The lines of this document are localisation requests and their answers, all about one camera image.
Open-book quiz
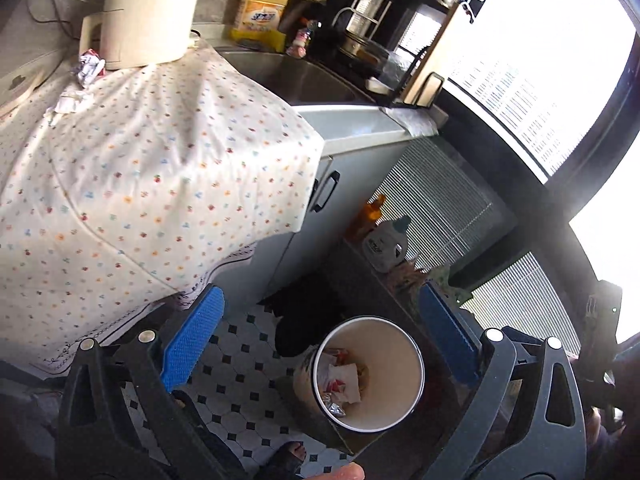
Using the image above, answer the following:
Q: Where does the person's foot in sandal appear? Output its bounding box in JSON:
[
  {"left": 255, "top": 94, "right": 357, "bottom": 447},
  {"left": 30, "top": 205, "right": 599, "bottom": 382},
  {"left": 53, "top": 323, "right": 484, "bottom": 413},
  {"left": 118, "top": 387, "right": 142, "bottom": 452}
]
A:
[{"left": 259, "top": 440, "right": 309, "bottom": 480}]

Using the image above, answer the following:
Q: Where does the black power cable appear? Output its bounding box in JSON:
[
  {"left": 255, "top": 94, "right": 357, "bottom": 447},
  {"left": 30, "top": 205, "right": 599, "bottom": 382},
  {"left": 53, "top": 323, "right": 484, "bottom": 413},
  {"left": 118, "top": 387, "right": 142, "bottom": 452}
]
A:
[{"left": 25, "top": 0, "right": 83, "bottom": 41}]

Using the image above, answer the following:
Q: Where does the white red paper wrapper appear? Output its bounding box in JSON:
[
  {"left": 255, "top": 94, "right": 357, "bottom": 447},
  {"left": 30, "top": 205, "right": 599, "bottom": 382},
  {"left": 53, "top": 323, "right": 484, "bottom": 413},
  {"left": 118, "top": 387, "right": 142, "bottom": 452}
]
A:
[{"left": 319, "top": 347, "right": 372, "bottom": 407}]

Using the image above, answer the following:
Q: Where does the small dark bottle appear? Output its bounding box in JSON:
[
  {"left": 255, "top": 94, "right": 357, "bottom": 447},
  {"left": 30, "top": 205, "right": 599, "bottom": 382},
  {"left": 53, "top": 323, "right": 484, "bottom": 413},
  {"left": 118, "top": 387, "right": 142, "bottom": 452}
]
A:
[{"left": 286, "top": 19, "right": 321, "bottom": 59}]

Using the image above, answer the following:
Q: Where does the plain silver foil wrapper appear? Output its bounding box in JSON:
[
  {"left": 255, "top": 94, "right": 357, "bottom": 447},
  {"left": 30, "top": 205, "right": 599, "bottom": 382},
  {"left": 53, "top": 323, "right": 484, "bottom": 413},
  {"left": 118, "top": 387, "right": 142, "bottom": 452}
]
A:
[{"left": 320, "top": 391, "right": 349, "bottom": 419}]

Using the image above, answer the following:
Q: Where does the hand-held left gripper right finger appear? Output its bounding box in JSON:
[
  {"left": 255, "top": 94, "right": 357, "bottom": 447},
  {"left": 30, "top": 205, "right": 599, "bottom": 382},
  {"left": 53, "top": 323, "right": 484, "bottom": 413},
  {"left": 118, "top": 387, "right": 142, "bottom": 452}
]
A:
[{"left": 419, "top": 282, "right": 587, "bottom": 480}]

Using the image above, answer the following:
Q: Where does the white laundry detergent bottle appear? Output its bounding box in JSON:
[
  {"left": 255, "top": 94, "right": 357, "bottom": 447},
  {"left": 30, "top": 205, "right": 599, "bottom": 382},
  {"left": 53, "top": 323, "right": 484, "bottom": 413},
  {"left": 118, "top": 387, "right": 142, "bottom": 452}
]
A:
[{"left": 362, "top": 215, "right": 414, "bottom": 274}]

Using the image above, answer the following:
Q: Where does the wooden cutting board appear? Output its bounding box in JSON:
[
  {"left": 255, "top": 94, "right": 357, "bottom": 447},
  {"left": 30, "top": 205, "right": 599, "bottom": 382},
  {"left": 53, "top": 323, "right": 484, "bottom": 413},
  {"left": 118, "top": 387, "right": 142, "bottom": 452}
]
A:
[{"left": 399, "top": 4, "right": 460, "bottom": 107}]

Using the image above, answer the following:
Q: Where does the white folded cloth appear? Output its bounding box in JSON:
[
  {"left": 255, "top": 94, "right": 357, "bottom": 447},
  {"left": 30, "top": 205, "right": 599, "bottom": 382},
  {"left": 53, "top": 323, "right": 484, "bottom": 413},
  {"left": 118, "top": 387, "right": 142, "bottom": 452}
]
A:
[{"left": 386, "top": 106, "right": 442, "bottom": 137}]

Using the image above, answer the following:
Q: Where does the black cabinet handle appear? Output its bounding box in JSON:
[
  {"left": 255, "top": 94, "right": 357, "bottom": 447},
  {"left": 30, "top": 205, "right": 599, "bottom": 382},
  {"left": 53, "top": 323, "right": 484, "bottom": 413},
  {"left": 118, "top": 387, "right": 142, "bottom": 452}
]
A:
[{"left": 307, "top": 170, "right": 341, "bottom": 214}]

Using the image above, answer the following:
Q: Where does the black dish rack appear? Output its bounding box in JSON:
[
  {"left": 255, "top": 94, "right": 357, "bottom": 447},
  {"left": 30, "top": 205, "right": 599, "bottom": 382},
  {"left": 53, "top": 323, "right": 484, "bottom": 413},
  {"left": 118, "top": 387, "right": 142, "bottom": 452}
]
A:
[{"left": 330, "top": 0, "right": 499, "bottom": 109}]

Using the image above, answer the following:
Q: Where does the red white crumpled wrapper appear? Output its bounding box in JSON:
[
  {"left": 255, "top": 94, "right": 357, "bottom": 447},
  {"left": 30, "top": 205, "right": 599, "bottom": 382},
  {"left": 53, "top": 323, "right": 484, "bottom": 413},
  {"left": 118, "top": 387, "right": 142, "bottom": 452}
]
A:
[{"left": 74, "top": 49, "right": 107, "bottom": 87}]

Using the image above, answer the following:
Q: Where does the floral tablecloth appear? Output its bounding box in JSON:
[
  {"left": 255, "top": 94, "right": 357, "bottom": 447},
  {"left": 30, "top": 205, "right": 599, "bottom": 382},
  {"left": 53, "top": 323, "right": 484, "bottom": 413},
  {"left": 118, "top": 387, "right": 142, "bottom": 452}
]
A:
[{"left": 0, "top": 40, "right": 327, "bottom": 377}]

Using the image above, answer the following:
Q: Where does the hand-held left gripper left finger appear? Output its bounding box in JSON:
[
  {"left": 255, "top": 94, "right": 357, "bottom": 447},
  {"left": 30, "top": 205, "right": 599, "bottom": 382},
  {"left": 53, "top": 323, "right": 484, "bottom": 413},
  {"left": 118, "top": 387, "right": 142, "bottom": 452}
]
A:
[{"left": 55, "top": 285, "right": 246, "bottom": 480}]

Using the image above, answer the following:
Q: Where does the yellow detergent bottle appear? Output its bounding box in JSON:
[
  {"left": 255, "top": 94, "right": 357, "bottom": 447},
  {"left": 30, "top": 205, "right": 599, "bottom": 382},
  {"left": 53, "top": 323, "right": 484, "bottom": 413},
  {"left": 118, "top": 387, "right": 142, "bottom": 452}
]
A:
[{"left": 230, "top": 0, "right": 292, "bottom": 54}]

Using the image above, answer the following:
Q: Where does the white paper bucket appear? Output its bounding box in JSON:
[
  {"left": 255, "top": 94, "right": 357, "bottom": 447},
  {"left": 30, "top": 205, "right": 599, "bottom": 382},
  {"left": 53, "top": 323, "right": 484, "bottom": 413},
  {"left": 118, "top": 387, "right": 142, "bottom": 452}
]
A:
[{"left": 292, "top": 315, "right": 426, "bottom": 434}]

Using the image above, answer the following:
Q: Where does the orange bottle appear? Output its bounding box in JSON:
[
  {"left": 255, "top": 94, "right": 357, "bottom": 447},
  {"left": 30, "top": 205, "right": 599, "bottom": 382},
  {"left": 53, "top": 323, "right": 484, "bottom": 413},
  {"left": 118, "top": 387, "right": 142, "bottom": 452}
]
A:
[{"left": 349, "top": 194, "right": 389, "bottom": 242}]

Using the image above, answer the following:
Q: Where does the steel sink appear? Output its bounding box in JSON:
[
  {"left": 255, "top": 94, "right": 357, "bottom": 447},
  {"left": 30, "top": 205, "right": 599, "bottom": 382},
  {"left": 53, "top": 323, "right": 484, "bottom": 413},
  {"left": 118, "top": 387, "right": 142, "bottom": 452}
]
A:
[{"left": 215, "top": 47, "right": 374, "bottom": 107}]

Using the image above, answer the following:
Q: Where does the white crumpled plastic wrapper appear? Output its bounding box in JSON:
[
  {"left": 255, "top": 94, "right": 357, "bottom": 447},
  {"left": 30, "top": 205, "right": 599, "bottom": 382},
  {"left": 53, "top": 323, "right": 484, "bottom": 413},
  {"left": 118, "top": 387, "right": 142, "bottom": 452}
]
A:
[{"left": 51, "top": 87, "right": 92, "bottom": 114}]

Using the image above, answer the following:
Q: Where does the white cabinet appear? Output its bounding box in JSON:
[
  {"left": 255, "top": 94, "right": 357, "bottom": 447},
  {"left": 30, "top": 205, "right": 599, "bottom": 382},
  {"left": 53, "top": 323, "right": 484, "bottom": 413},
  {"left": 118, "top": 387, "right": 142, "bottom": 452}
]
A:
[{"left": 250, "top": 104, "right": 437, "bottom": 307}]

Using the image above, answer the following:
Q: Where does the glass pitcher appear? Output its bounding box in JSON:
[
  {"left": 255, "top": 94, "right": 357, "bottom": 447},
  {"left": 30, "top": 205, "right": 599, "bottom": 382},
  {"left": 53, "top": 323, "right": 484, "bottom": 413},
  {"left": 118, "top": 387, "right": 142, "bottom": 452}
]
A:
[{"left": 333, "top": 0, "right": 397, "bottom": 62}]

